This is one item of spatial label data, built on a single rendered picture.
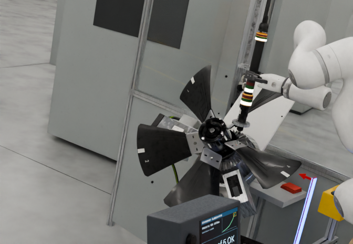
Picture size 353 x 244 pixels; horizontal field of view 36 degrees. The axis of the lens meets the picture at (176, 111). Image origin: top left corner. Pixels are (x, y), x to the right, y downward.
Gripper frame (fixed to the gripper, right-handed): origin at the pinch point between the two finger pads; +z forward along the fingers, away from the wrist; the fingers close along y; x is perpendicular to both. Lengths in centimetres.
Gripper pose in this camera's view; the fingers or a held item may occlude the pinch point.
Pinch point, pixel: (252, 75)
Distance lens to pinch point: 208.6
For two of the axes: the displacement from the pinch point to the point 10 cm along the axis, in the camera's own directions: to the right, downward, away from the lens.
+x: 1.9, -9.4, -2.7
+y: 6.4, -0.9, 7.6
